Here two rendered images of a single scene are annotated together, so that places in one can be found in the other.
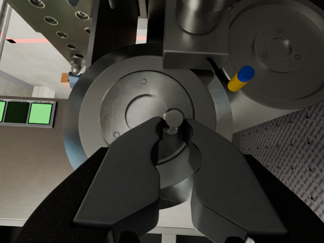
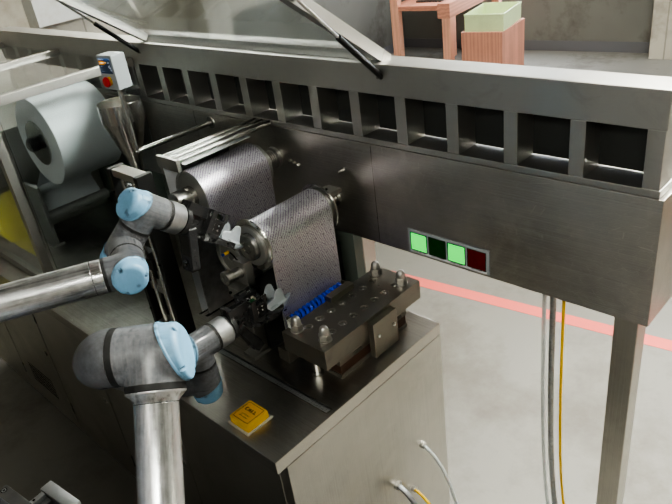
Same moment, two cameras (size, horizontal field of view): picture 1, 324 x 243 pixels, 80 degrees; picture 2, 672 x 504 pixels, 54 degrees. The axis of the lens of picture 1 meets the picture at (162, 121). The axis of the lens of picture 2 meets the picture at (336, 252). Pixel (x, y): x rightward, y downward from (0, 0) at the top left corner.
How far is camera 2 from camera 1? 1.66 m
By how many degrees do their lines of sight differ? 47
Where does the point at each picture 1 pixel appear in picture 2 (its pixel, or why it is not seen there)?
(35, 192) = (409, 174)
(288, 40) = (228, 259)
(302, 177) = (226, 206)
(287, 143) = (235, 215)
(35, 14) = (366, 312)
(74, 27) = (358, 300)
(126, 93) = (252, 255)
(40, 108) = (419, 246)
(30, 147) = (422, 214)
